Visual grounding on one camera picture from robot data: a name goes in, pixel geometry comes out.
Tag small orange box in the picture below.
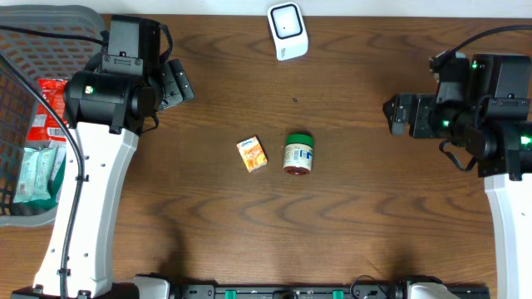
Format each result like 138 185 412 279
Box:
237 136 268 173

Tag green lid jar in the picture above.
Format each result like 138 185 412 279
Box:
283 134 314 175

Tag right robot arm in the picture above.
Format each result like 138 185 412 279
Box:
383 54 531 298

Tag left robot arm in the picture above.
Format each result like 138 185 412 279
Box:
12 15 194 299

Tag white barcode scanner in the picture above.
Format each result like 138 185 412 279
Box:
267 2 309 61

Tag red snack bag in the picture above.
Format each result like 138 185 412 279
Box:
27 78 67 141

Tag grey plastic mesh basket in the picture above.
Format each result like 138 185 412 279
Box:
1 5 106 227

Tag light green wipes pack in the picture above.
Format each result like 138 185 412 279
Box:
13 148 57 203

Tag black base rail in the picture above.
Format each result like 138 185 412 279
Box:
132 283 491 299

